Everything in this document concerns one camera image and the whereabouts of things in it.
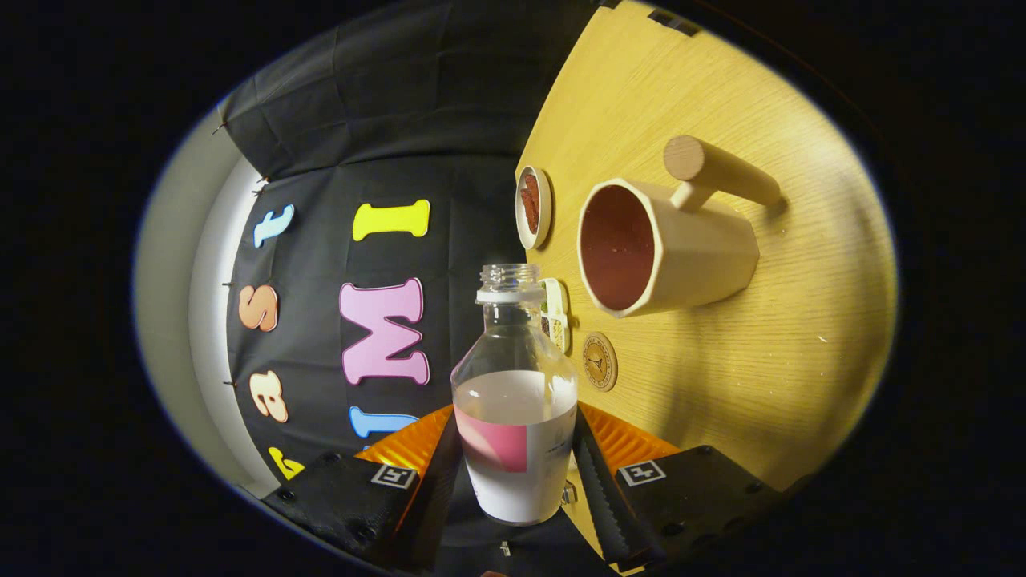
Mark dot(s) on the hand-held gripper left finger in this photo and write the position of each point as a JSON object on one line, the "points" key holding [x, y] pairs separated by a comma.
{"points": [[437, 497]]}

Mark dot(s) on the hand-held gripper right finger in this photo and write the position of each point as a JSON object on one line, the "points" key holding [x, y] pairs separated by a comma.
{"points": [[601, 497]]}

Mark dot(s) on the clear juice bottle pink label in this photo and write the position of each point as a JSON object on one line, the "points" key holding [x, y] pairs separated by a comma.
{"points": [[513, 481]]}

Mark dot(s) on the round wooden coaster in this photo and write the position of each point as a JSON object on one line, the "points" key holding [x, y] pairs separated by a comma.
{"points": [[599, 361]]}

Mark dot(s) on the white divided dish with beans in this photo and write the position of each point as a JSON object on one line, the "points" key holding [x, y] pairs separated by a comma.
{"points": [[555, 316]]}

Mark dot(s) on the wooden table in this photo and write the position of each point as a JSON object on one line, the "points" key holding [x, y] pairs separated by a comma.
{"points": [[761, 361]]}

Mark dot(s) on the red toast piece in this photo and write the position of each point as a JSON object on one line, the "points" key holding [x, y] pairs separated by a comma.
{"points": [[531, 188], [531, 218]]}

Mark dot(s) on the white round plate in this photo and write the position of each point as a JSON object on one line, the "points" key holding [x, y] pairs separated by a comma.
{"points": [[546, 210]]}

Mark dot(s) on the black backdrop cloth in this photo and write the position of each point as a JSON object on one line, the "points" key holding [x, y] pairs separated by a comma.
{"points": [[401, 120]]}

